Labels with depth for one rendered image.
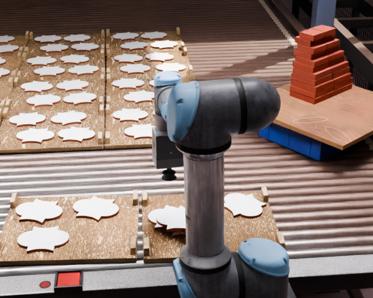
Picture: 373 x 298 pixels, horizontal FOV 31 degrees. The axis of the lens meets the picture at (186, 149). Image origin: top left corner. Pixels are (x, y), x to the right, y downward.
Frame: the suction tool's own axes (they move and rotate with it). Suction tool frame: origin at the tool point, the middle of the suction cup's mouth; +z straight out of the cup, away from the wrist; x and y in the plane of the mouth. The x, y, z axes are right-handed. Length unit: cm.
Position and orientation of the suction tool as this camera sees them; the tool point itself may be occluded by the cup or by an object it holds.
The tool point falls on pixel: (169, 177)
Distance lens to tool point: 198.0
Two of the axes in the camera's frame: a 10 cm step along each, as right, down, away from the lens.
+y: -9.7, 1.0, -2.0
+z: 0.0, 8.9, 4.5
